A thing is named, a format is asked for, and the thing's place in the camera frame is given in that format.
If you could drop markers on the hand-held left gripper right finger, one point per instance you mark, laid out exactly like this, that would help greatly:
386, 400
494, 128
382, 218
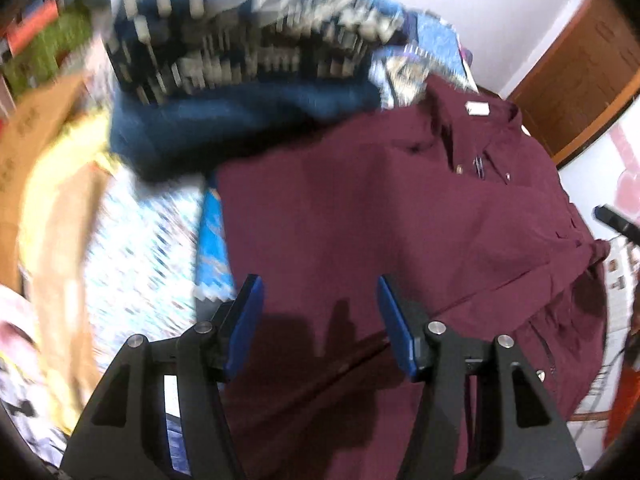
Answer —
395, 320

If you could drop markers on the maroon button shirt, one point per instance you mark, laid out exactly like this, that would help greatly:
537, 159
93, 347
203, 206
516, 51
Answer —
350, 210

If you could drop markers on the white wardrobe door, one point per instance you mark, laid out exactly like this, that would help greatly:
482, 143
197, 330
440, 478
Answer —
600, 180

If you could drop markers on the brown cardboard box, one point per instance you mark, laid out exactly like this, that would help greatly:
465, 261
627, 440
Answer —
30, 130

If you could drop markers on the green patterned cloth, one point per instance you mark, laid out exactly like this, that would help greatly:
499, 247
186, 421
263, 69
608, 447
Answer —
50, 45

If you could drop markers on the pink heart stickers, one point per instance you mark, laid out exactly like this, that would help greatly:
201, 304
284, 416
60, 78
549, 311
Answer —
627, 165

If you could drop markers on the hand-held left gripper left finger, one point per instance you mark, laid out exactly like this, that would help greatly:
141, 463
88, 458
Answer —
249, 310

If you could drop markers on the navy white patterned garment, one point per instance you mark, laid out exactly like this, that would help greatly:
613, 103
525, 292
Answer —
240, 110

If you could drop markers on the orange box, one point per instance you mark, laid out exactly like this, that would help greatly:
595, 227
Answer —
35, 25

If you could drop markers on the brown wooden wardrobe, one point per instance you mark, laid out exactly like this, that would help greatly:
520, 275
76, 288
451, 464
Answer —
585, 70

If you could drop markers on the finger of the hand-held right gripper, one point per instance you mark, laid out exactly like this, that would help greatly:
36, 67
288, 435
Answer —
612, 217

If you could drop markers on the white printed cloth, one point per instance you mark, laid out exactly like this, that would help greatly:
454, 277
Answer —
20, 360

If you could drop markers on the yellow cloth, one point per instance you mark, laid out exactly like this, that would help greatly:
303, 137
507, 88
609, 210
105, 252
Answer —
45, 200

